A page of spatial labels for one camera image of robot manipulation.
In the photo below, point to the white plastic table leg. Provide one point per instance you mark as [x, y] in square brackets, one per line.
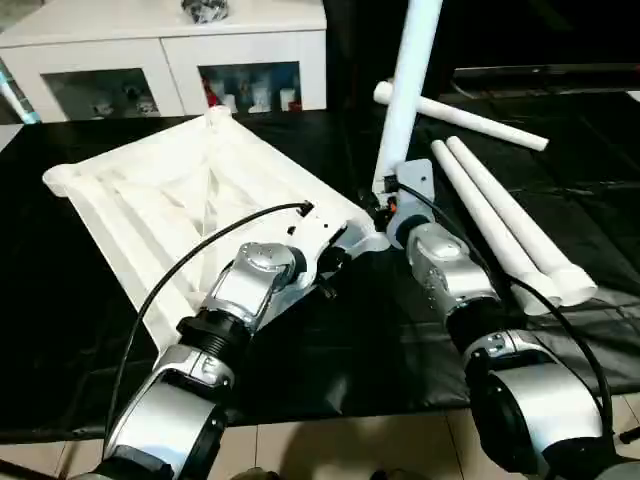
[470, 200]
[410, 80]
[520, 220]
[480, 125]

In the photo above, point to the white plastic table top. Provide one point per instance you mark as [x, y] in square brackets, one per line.
[170, 190]

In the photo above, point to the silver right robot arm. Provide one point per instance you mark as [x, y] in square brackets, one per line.
[460, 290]

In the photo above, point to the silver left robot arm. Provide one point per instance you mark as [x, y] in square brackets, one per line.
[230, 300]

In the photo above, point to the black work mat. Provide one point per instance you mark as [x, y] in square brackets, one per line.
[350, 350]

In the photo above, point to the white cup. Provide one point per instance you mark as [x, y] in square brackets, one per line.
[288, 99]

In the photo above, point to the white bottle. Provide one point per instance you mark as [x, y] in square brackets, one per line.
[261, 96]

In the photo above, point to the red bottle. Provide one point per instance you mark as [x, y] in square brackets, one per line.
[211, 92]

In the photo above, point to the grey metallic ornament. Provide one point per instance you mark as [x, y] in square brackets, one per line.
[205, 10]

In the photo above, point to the white glass door cabinet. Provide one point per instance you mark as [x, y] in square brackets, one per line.
[120, 45]

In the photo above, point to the black stand foot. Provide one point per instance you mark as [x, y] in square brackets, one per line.
[630, 435]

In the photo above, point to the white side table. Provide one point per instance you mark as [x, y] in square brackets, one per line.
[8, 135]

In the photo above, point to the cyan plastic item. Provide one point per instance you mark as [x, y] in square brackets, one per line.
[18, 100]

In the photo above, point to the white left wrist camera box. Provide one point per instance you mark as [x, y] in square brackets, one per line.
[320, 232]

